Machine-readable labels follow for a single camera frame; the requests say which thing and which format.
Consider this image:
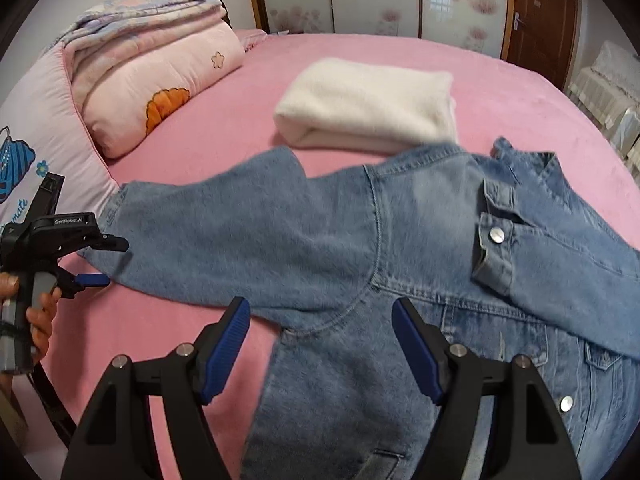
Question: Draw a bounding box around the folded white fluffy sweater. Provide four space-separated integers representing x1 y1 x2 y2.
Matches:
272 57 459 154

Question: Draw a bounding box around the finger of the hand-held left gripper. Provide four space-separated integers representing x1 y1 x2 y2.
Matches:
87 232 130 254
56 266 111 297

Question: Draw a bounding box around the pink printed pillow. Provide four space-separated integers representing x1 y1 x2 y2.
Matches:
0 42 121 235

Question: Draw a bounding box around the person's left hand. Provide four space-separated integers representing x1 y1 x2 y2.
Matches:
0 272 62 363

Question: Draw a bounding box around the brown wooden door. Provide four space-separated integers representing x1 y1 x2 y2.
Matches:
501 0 582 89

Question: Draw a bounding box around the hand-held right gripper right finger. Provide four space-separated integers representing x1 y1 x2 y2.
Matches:
391 298 581 480

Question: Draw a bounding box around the folded pink floral quilt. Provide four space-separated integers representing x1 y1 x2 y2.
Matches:
62 0 246 160

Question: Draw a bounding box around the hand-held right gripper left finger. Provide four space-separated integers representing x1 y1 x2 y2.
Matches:
60 296 251 480

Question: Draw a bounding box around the beige lace covered furniture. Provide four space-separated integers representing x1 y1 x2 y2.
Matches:
565 40 640 181

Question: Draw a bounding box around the pink bed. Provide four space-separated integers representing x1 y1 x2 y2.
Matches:
35 27 640 480

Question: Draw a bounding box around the blue denim jacket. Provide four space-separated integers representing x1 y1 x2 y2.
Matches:
80 137 640 480

